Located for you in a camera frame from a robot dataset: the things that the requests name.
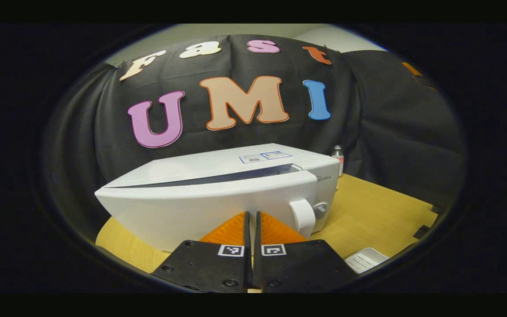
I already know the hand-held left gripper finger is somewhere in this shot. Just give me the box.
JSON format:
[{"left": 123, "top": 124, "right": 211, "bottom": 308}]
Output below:
[
  {"left": 150, "top": 211, "right": 253, "bottom": 293},
  {"left": 253, "top": 211, "right": 357, "bottom": 293}
]

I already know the white microwave oven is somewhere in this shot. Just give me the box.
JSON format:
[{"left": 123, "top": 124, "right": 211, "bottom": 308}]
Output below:
[{"left": 94, "top": 143, "right": 341, "bottom": 252}]

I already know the black backdrop cloth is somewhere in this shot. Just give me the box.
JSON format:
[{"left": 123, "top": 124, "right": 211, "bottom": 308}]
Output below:
[{"left": 42, "top": 34, "right": 465, "bottom": 238}]

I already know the small pink white bottle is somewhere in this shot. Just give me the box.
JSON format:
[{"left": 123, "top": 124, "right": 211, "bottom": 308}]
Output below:
[{"left": 331, "top": 145, "right": 345, "bottom": 177}]

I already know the white rectangular tray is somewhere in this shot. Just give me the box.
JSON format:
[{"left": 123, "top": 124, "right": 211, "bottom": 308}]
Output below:
[{"left": 345, "top": 247, "right": 389, "bottom": 274}]

